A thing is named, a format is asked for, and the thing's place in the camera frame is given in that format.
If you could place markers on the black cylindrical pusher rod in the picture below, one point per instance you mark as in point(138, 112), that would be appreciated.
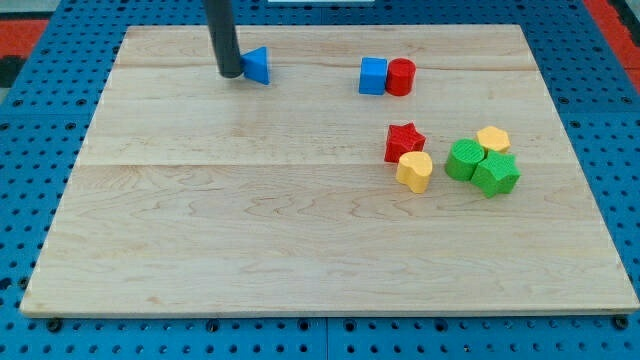
point(221, 25)

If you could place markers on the blue triangle block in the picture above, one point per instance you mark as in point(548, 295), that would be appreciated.
point(256, 65)

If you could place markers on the blue cube block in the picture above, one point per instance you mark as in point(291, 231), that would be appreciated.
point(372, 78)

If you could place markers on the red cylinder block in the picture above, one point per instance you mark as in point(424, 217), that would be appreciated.
point(400, 76)

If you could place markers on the red star block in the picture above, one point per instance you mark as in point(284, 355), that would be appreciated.
point(402, 139)

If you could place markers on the light wooden board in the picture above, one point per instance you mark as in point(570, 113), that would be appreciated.
point(196, 196)

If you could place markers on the yellow heart block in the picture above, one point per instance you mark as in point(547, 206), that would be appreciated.
point(414, 170)

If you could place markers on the green cylinder block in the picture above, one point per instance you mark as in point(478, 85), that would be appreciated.
point(463, 158)

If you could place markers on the yellow hexagon block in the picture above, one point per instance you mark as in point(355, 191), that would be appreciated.
point(493, 138)

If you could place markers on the green star block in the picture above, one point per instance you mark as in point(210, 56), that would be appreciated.
point(496, 174)

